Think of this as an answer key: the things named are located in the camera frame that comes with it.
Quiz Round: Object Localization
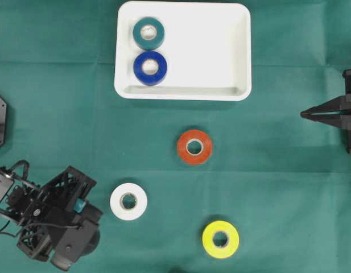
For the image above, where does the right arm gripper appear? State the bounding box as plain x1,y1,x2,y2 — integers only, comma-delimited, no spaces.
300,69,351,154

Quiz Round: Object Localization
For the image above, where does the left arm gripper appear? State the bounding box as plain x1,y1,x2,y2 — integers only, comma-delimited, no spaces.
3,166,96,261

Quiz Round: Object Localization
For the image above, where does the blue tape roll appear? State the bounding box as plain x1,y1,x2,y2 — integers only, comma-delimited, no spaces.
133,51,167,86

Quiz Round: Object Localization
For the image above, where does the teal green tape roll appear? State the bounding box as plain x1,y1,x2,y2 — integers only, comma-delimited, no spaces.
133,17,165,51

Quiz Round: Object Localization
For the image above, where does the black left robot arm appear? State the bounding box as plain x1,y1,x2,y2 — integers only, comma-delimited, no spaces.
0,166,102,271

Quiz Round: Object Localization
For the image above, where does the white tape roll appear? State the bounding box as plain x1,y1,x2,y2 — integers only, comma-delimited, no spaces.
110,183,148,221

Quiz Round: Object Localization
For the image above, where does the red tape roll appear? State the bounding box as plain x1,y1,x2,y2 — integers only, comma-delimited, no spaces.
177,129,213,166

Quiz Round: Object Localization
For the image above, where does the white plastic tray case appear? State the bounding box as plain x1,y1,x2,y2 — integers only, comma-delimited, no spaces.
114,1,251,101

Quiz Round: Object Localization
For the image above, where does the yellow tape roll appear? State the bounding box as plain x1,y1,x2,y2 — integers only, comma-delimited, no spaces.
202,220,239,259

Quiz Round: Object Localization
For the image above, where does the green table cloth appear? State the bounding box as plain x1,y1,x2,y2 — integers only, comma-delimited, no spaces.
0,1,351,272

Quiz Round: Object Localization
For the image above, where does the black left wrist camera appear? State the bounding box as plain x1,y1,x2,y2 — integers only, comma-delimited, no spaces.
45,204,102,271

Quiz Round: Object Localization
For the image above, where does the black thin cable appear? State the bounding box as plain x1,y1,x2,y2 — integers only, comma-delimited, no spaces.
0,160,82,238

